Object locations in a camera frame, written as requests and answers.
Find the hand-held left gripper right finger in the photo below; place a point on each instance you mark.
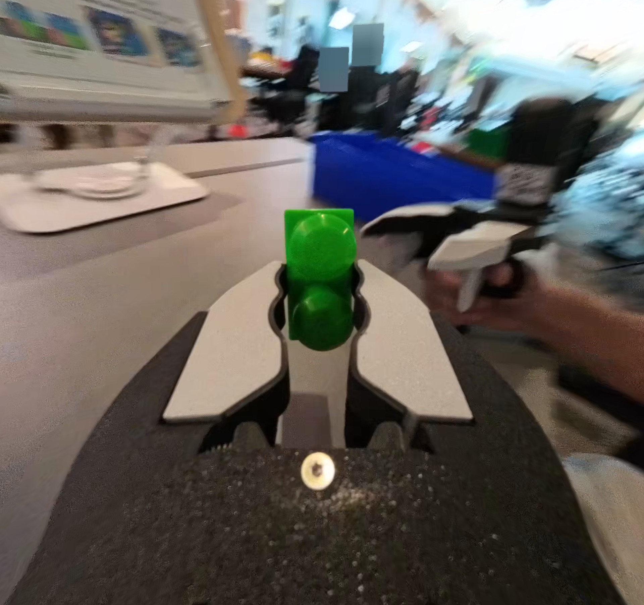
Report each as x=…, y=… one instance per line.
x=407, y=353

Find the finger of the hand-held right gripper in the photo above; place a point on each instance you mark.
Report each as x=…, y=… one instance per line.
x=407, y=215
x=483, y=243

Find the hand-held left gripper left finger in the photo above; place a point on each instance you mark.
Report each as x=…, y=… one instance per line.
x=231, y=353

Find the blue storage bin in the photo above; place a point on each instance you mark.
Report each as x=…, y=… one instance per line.
x=392, y=172

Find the green mega block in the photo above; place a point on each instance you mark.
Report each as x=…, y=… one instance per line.
x=319, y=248

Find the person's right hand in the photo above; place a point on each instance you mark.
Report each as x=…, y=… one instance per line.
x=503, y=313

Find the stack of green bins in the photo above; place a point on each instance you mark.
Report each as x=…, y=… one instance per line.
x=485, y=142

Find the orange traffic cone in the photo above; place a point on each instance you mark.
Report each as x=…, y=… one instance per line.
x=240, y=130

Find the person's white t-shirt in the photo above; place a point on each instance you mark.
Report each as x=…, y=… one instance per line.
x=614, y=514

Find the instruction board on white stand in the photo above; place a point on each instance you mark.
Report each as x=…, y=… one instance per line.
x=100, y=37

